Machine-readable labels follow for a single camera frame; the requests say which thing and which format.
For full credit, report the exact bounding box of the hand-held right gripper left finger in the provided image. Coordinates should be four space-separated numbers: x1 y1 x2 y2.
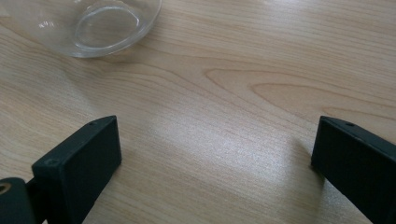
31 115 123 224

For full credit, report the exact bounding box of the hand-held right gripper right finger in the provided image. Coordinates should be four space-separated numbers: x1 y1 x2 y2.
310 115 396 224

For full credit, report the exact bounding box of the clear glass bowl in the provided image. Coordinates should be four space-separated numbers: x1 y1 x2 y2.
6 0 163 59

